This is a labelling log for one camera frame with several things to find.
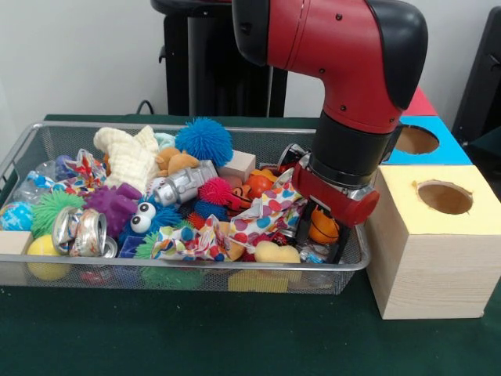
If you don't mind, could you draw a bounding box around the black upright panel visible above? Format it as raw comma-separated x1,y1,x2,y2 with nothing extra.
450,5,501,146

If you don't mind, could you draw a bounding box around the wire mesh bin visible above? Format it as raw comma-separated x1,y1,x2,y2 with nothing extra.
0,121,372,295

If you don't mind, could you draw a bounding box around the yellow ball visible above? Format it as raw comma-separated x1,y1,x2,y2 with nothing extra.
25,233,74,282

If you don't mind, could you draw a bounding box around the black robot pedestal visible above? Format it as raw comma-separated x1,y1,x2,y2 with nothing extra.
150,0,290,118

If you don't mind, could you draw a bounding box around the blue globe ball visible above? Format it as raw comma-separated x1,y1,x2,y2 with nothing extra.
0,201,34,232

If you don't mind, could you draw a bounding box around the blue spiky rubber ball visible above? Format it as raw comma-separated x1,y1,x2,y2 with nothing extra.
175,116,235,162

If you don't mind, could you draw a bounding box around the orange toy basketball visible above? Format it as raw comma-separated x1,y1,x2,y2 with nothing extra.
308,207,341,244

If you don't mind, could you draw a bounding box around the dark green side tablecloth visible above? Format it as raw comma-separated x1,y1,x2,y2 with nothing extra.
465,127,501,189

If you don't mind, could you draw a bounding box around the purple knobby rubber ball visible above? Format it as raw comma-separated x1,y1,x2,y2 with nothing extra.
82,182,142,239

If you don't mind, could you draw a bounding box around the crushed silver drink can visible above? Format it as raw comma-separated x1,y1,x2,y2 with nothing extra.
50,206,118,259

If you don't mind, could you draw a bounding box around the wooden box with three holes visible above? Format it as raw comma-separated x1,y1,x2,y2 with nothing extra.
363,86,501,320

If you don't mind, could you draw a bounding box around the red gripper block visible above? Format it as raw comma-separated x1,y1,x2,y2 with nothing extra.
291,161,381,265

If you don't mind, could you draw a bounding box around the cream waffle cloth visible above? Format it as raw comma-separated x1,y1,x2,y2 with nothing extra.
92,125,160,190

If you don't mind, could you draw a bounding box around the green spiky rubber ball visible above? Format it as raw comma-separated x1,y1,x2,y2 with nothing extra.
30,190,86,239

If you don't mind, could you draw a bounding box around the silver toy robot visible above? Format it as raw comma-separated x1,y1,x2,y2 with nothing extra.
151,159,218,205

